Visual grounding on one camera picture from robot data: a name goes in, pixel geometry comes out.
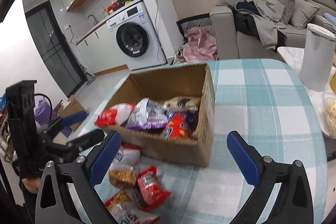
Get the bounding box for red white snack packet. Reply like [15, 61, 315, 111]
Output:
[94, 103, 135, 127]

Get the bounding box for silver purple snack bag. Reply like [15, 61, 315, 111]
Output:
[125, 98, 169, 131]

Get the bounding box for white red noodle snack bag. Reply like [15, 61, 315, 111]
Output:
[104, 188, 161, 224]

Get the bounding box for small red snack packet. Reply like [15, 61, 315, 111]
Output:
[134, 166, 171, 212]

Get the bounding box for red triangular crisp bag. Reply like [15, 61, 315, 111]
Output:
[161, 113, 197, 139]

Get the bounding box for small noodle snack bag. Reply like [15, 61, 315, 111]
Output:
[108, 144, 141, 187]

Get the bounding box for clear pack sandwich crackers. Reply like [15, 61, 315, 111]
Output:
[163, 96, 201, 113]

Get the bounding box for person's left hand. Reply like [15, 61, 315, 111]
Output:
[21, 177, 41, 194]

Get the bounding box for small cardboard box on floor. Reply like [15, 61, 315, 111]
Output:
[54, 95, 88, 119]

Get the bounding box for purple bag on floor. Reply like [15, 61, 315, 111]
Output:
[34, 98, 58, 126]

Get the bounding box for black glass door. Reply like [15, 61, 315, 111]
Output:
[25, 1, 86, 97]

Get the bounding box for clear bag of food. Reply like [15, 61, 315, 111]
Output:
[322, 92, 336, 138]

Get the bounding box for kitchen faucet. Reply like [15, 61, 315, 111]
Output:
[87, 15, 97, 28]

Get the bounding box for teal checked tablecloth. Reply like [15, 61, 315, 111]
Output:
[65, 58, 329, 224]

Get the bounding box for white front-load washing machine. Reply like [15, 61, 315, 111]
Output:
[106, 1, 167, 71]

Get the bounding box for yellow plastic bag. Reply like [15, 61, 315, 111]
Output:
[330, 73, 336, 93]

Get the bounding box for SF Express cardboard box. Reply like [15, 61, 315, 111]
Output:
[94, 64, 215, 167]

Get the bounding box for white cylindrical kettle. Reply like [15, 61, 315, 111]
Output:
[299, 23, 335, 92]

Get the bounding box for pink cloth on chair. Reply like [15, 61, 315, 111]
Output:
[182, 27, 218, 63]

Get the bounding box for black patterned chair back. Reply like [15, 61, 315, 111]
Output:
[177, 14, 212, 37]

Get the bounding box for pile of grey clothes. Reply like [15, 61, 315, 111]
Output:
[231, 0, 287, 52]

